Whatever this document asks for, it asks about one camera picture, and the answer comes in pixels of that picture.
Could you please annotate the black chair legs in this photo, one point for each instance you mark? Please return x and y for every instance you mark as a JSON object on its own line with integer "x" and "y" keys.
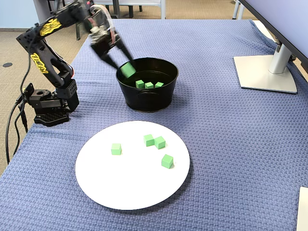
{"x": 49, "y": 6}
{"x": 131, "y": 10}

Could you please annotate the blue woven cloth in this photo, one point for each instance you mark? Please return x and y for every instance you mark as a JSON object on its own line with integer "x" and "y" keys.
{"x": 216, "y": 144}

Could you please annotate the black metal bucket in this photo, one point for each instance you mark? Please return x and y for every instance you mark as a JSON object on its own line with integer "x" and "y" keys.
{"x": 149, "y": 101}

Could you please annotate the white round plate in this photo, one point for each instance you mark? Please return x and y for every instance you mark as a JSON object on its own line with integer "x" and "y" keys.
{"x": 134, "y": 187}

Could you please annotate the silver monitor stand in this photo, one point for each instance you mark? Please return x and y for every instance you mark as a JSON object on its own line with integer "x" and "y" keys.
{"x": 264, "y": 77}

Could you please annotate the computer monitor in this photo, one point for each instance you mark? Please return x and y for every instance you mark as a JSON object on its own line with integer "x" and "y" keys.
{"x": 288, "y": 19}

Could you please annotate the black round floor outlet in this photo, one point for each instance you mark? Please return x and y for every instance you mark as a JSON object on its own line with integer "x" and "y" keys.
{"x": 7, "y": 64}

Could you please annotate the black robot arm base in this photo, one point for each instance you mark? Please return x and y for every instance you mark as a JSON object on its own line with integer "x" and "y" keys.
{"x": 48, "y": 119}

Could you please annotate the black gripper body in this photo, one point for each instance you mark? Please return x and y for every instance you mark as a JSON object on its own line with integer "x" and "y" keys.
{"x": 103, "y": 48}

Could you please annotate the green cube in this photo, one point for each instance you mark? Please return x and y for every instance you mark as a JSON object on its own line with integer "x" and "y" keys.
{"x": 167, "y": 161}
{"x": 159, "y": 143}
{"x": 148, "y": 140}
{"x": 139, "y": 84}
{"x": 116, "y": 149}
{"x": 149, "y": 85}
{"x": 159, "y": 84}
{"x": 128, "y": 69}

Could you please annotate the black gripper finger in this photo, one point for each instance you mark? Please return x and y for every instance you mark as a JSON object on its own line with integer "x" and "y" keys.
{"x": 110, "y": 62}
{"x": 125, "y": 51}

